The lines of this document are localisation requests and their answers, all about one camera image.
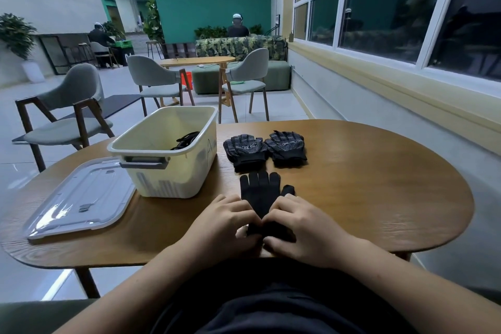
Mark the person's left forearm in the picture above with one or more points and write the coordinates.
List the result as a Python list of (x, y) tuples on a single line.
[(137, 294)]

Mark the grey-green seat cushion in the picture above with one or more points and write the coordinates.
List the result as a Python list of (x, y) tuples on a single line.
[(35, 316)]

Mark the clear plastic bin lid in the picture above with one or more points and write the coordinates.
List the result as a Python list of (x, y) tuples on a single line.
[(84, 198)]

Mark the grey chair with wooden frame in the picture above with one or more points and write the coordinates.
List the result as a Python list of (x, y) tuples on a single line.
[(152, 79), (70, 110), (250, 71)]

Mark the cream plastic storage bin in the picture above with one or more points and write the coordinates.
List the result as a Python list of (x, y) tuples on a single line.
[(172, 157)]

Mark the person's dark clothing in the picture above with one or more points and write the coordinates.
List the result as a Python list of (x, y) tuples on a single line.
[(274, 302)]

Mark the person's left hand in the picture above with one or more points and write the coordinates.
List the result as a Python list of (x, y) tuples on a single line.
[(219, 232)]

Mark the plain black knit glove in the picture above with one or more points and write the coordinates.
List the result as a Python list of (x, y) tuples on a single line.
[(260, 193)]

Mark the person's left thumb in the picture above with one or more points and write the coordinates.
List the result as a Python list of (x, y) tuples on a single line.
[(246, 244)]

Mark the green plastic crate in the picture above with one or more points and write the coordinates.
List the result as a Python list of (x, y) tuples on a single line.
[(123, 44)]

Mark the black glove in bin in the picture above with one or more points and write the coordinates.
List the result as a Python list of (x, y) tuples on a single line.
[(184, 140)]

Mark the light wooden oval table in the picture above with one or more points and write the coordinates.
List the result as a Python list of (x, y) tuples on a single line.
[(195, 61)]

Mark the green planter hedge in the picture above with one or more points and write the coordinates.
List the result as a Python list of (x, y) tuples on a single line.
[(210, 32)]

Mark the person's right thumb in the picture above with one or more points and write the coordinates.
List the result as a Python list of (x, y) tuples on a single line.
[(276, 245)]

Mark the wooden bar stool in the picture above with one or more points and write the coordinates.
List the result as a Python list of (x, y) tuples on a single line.
[(154, 48)]

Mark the red bucket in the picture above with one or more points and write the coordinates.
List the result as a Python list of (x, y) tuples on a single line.
[(187, 80)]

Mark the black dotted work glove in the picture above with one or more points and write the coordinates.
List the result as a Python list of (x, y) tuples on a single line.
[(286, 148), (245, 151)]

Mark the person's right forearm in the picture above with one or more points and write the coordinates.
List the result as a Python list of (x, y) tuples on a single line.
[(415, 290)]

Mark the person's right hand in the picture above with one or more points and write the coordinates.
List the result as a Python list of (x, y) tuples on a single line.
[(313, 239)]

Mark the green sofa with leaf-print back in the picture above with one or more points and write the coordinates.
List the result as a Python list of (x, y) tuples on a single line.
[(274, 71)]

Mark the tall green leafy plant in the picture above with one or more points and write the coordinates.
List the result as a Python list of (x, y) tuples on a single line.
[(153, 18)]

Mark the white framed window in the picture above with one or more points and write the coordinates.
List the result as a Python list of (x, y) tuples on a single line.
[(391, 5)]

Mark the potted plant in white pot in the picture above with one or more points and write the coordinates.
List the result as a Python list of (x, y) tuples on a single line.
[(17, 40)]

